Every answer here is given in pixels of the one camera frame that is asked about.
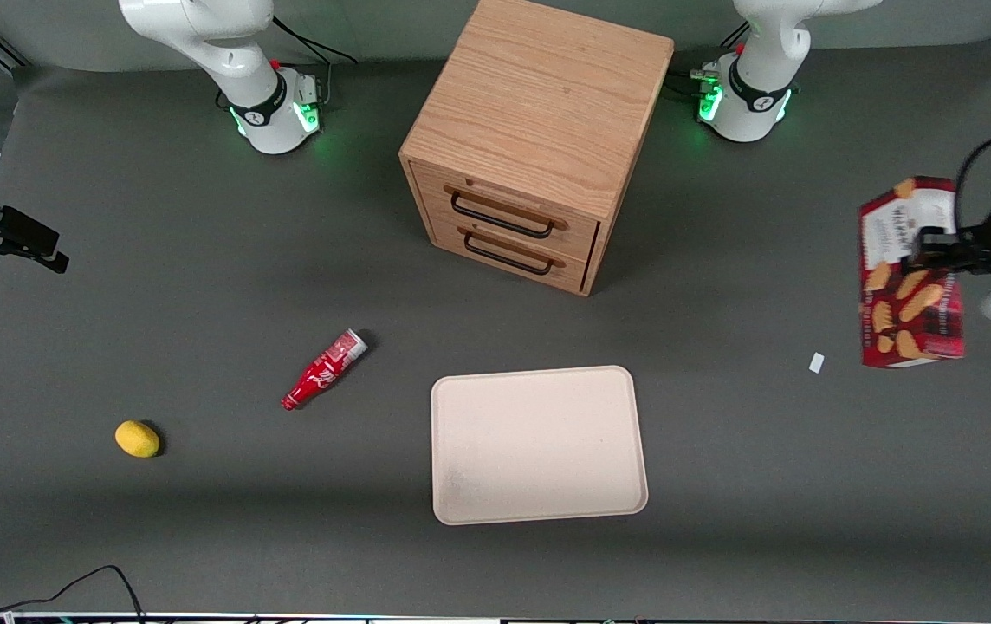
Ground wooden drawer cabinet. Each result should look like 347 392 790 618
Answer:
398 0 676 297

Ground dark grey table mat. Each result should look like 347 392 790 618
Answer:
0 39 991 618

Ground red cookie box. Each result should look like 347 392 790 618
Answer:
858 176 966 369

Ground wooden drawer front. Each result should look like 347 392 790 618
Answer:
431 218 590 294
410 161 600 261

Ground black left arm base cables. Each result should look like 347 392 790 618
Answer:
667 24 752 98

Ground black cable at table edge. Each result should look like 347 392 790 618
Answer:
0 565 146 624

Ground black drawer handle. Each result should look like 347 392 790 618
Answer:
450 192 556 240
463 230 555 276

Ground red cola bottle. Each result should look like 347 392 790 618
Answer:
281 328 369 412

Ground yellow lemon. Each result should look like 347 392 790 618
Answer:
114 420 161 458

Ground black right arm base cable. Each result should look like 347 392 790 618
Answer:
272 16 359 105

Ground beige plastic tray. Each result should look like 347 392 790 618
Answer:
431 365 649 526

